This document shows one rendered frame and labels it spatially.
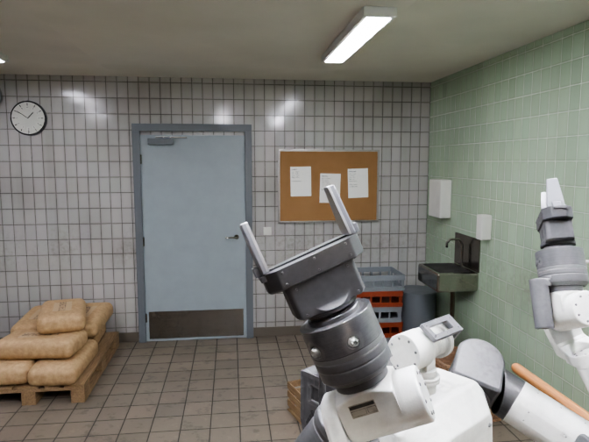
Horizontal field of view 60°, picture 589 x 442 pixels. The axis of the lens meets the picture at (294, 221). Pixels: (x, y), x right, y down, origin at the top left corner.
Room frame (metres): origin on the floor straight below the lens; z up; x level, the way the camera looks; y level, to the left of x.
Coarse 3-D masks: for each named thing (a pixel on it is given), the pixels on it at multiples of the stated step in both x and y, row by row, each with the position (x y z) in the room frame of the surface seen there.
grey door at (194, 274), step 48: (144, 144) 4.95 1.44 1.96; (192, 144) 5.01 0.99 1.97; (240, 144) 5.07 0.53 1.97; (144, 192) 4.95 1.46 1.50; (192, 192) 5.01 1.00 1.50; (240, 192) 5.07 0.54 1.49; (192, 240) 5.01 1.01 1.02; (240, 240) 5.07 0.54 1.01; (144, 288) 4.93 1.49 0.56; (192, 288) 5.01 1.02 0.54; (240, 288) 5.06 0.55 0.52; (144, 336) 4.93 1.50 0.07; (192, 336) 5.00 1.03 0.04; (240, 336) 5.06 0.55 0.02
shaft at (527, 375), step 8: (512, 368) 1.46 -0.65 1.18; (520, 368) 1.43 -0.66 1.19; (520, 376) 1.42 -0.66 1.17; (528, 376) 1.38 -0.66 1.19; (536, 376) 1.37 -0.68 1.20; (536, 384) 1.34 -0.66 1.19; (544, 384) 1.32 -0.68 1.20; (544, 392) 1.30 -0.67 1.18; (552, 392) 1.28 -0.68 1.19; (560, 400) 1.24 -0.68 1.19; (568, 400) 1.22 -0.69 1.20; (568, 408) 1.20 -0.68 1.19; (576, 408) 1.19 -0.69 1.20; (584, 416) 1.15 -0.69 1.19
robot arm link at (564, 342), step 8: (552, 336) 0.97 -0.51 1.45; (560, 336) 0.98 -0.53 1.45; (568, 336) 0.98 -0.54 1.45; (576, 336) 0.98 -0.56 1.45; (584, 336) 0.97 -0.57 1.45; (552, 344) 0.98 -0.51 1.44; (560, 344) 0.97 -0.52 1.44; (568, 344) 0.96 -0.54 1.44; (576, 344) 0.96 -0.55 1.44; (584, 344) 0.96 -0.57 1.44; (560, 352) 0.96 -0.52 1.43; (568, 352) 0.95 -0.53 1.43; (576, 352) 0.96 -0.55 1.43; (584, 352) 0.94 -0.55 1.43; (568, 360) 0.94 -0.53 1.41; (576, 360) 0.92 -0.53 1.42; (584, 360) 0.91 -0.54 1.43; (584, 368) 0.91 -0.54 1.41
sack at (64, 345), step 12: (12, 336) 3.86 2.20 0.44; (60, 336) 3.83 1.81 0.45; (72, 336) 3.84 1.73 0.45; (84, 336) 3.97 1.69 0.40; (0, 348) 3.71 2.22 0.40; (12, 348) 3.71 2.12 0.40; (24, 348) 3.71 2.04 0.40; (36, 348) 3.71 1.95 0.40; (48, 348) 3.71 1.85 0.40; (60, 348) 3.71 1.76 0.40; (72, 348) 3.75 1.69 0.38
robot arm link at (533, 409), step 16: (528, 384) 0.97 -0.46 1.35; (528, 400) 0.94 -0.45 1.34; (544, 400) 0.94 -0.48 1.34; (512, 416) 0.94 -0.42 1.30; (528, 416) 0.93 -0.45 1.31; (544, 416) 0.92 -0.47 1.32; (560, 416) 0.91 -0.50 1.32; (576, 416) 0.92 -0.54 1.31; (528, 432) 0.93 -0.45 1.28; (544, 432) 0.91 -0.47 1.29; (560, 432) 0.90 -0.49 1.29; (576, 432) 0.89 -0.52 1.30
